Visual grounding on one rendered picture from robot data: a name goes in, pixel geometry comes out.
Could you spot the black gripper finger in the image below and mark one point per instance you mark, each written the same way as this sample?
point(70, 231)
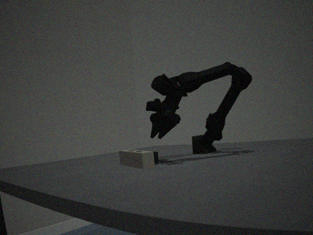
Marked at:
point(155, 128)
point(166, 126)

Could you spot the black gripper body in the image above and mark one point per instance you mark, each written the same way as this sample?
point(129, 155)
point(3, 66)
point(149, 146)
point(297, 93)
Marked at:
point(169, 112)

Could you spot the black two-prong plug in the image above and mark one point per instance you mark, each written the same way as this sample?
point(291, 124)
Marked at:
point(156, 160)

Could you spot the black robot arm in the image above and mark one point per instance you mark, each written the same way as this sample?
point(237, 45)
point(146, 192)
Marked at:
point(191, 81)

